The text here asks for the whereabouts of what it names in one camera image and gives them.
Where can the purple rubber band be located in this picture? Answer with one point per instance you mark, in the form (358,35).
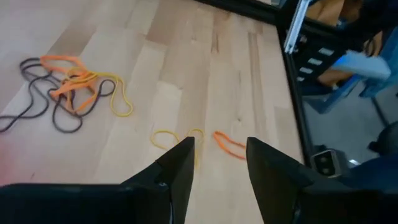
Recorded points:
(66,131)
(30,93)

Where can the orange rubber band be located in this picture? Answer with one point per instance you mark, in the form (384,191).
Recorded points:
(66,87)
(56,57)
(216,134)

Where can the black box with white labels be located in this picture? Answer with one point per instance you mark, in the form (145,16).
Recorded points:
(306,46)

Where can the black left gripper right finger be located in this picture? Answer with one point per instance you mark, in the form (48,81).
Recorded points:
(273,180)

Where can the long yellow rubber band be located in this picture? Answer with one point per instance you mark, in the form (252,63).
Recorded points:
(122,115)
(164,131)

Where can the light blue cloth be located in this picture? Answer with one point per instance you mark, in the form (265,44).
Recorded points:
(360,65)

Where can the blue chair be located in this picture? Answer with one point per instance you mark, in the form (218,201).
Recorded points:
(335,96)

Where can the silver aluminium frame bar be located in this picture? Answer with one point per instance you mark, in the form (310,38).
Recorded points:
(295,28)

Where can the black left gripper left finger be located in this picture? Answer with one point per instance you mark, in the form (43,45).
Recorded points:
(177,174)

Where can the silver-rimmed camera box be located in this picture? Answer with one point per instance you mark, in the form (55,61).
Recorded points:
(325,163)

